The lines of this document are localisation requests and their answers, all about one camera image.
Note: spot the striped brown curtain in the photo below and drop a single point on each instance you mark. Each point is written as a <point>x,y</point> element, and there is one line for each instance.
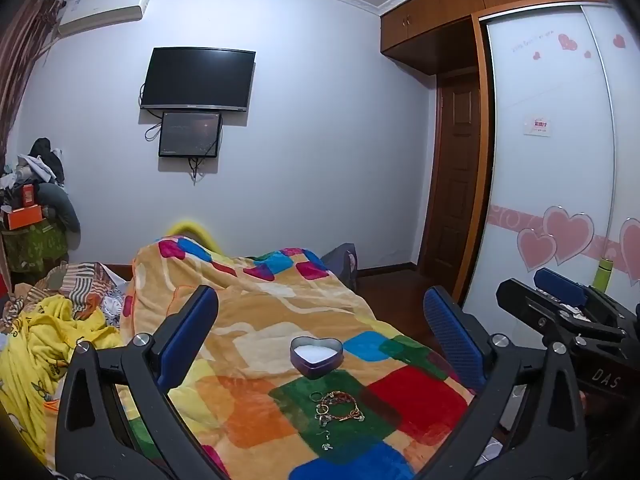
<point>25,60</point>

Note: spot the silver earring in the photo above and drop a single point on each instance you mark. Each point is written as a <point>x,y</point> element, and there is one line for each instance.
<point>327,445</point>

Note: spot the white wardrobe sticker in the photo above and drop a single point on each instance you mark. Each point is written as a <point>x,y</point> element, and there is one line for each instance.
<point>538,125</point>

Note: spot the green patterned bag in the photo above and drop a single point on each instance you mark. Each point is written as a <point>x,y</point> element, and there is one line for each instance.
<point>35,250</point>

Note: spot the small black monitor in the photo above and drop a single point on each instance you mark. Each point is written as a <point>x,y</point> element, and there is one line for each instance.
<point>190,135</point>

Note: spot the grey bag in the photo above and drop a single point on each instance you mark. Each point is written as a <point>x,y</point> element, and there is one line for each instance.
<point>342,262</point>

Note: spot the brown wooden door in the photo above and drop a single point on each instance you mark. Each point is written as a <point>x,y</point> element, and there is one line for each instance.
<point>455,175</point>

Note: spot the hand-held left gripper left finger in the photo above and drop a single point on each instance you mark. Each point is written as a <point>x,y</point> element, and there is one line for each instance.
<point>192,330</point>

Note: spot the orange box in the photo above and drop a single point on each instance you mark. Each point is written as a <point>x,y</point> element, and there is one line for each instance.
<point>22,217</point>

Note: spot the black wall television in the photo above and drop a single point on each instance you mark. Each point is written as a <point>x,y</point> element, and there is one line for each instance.
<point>197,77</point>

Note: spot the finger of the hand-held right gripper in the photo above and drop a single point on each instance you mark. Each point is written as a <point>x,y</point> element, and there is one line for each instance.
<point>540,310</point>
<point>560,285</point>

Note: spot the green bottle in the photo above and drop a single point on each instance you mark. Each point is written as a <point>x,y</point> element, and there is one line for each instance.
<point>603,277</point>

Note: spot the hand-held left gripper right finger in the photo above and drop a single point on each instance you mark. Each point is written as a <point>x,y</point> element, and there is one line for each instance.
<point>452,340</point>

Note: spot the wooden overhead cabinet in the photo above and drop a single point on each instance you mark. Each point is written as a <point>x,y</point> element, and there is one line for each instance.
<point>430,10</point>

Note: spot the purple heart-shaped tin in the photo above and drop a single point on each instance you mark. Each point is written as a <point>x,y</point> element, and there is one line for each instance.
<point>320,367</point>

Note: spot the colourful checked blanket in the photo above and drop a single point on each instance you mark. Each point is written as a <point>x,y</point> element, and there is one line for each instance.
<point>280,300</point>

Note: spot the white heart-print wardrobe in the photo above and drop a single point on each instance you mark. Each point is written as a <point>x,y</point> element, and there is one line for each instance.
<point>550,185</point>

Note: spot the pile of clothes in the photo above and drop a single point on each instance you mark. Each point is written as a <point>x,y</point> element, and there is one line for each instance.
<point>47,170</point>

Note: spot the striped brown cloth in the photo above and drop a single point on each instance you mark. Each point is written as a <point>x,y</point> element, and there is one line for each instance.
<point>80,285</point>

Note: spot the yellow pillow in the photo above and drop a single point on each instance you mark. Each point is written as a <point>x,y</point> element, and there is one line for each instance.
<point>195,232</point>

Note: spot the yellow printed blanket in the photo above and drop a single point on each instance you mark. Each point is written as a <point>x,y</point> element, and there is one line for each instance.
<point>35,340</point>

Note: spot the white air conditioner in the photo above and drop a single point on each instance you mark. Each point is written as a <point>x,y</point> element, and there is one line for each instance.
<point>105,5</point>

